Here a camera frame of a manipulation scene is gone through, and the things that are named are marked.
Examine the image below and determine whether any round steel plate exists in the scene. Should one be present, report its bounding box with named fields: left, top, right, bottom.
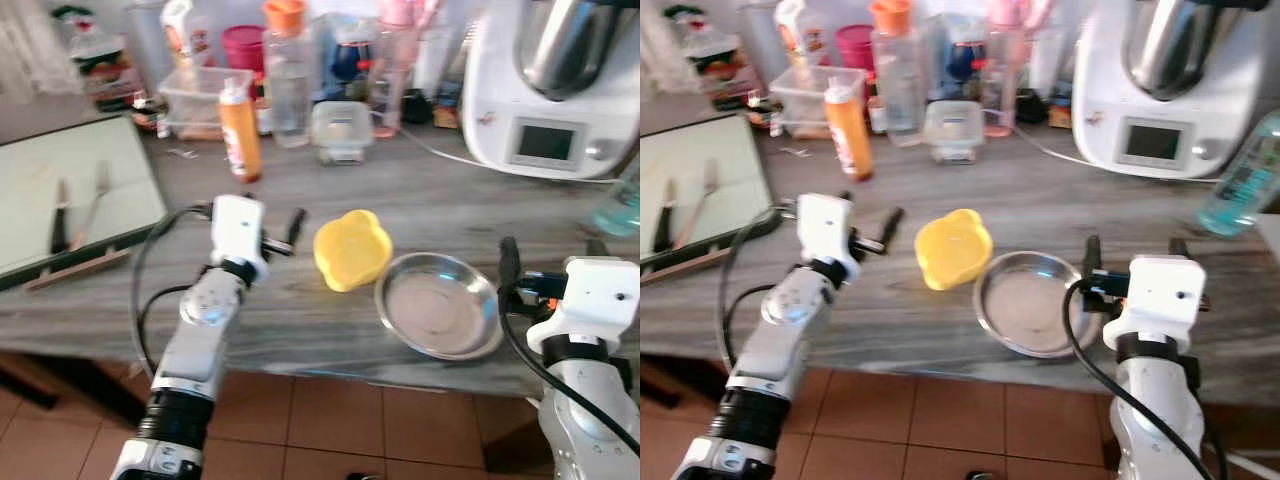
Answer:
left=375, top=252, right=505, bottom=361
left=973, top=250, right=1102, bottom=359

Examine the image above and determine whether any yellow plastic bowl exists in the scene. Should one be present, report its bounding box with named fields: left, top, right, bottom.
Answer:
left=313, top=209, right=394, bottom=293
left=914, top=208, right=995, bottom=292

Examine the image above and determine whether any brown wooden stick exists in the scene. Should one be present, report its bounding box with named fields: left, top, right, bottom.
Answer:
left=640, top=245, right=732, bottom=278
left=22, top=247, right=132, bottom=294

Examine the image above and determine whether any orange squeeze bottle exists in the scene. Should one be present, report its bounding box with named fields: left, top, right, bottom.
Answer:
left=218, top=77, right=264, bottom=185
left=823, top=75, right=875, bottom=184

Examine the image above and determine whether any small clear lidded container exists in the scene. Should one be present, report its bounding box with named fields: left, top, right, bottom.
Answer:
left=922, top=100, right=987, bottom=165
left=310, top=100, right=375, bottom=166

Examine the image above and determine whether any metal fork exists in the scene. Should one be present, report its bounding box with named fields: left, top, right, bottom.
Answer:
left=69, top=161, right=112, bottom=252
left=674, top=159, right=722, bottom=250

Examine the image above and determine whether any pale green dark-rimmed tray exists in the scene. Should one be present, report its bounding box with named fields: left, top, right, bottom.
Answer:
left=0, top=113, right=170, bottom=292
left=640, top=113, right=785, bottom=273

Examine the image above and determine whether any clear bottle with orange cap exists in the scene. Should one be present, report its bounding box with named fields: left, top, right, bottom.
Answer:
left=868, top=0, right=927, bottom=149
left=262, top=0, right=314, bottom=149

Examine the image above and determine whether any clear plastic storage box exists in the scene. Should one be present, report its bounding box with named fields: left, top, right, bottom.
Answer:
left=768, top=66, right=867, bottom=140
left=158, top=66, right=257, bottom=141

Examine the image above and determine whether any dark blue container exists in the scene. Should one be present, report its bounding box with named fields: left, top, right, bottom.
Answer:
left=941, top=40, right=987, bottom=100
left=329, top=40, right=374, bottom=102

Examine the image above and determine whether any white kitchen cooking machine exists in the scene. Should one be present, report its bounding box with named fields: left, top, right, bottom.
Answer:
left=1072, top=0, right=1280, bottom=182
left=462, top=0, right=641, bottom=182

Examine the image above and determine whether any magenta lidded jar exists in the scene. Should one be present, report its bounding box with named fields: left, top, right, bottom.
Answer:
left=220, top=25, right=267, bottom=77
left=835, top=25, right=880, bottom=74

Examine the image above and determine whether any pink clear bottle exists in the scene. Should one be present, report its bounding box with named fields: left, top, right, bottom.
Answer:
left=372, top=0, right=422, bottom=140
left=982, top=0, right=1032, bottom=139

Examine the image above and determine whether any white bottle with orange label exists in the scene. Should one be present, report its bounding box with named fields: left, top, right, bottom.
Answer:
left=160, top=0, right=217, bottom=70
left=775, top=0, right=830, bottom=70

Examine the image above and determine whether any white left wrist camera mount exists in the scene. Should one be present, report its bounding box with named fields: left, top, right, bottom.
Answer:
left=211, top=194, right=270, bottom=282
left=796, top=192, right=857, bottom=281

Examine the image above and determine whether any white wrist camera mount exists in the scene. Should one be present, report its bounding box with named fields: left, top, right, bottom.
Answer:
left=1102, top=254, right=1209, bottom=352
left=796, top=192, right=857, bottom=281
left=211, top=194, right=270, bottom=282
left=527, top=256, right=641, bottom=354

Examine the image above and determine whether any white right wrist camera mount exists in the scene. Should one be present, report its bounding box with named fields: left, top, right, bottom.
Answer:
left=1102, top=254, right=1209, bottom=352
left=527, top=256, right=641, bottom=354

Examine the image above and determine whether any black-handled table knife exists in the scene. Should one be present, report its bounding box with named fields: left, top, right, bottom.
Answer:
left=652, top=178, right=677, bottom=254
left=50, top=178, right=72, bottom=257

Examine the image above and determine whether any white power cable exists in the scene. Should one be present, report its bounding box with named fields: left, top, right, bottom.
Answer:
left=1010, top=125, right=1227, bottom=185
left=399, top=125, right=623, bottom=187

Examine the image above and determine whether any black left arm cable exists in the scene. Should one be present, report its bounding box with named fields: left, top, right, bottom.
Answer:
left=129, top=202, right=216, bottom=383
left=717, top=199, right=802, bottom=373

